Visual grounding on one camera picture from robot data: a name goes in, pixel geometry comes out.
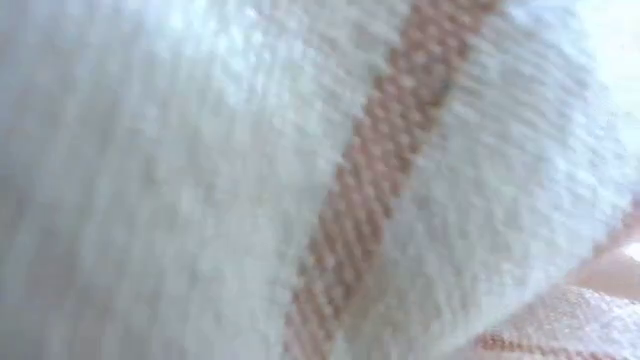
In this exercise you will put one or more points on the white striped towel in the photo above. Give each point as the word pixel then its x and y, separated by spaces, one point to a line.
pixel 200 175

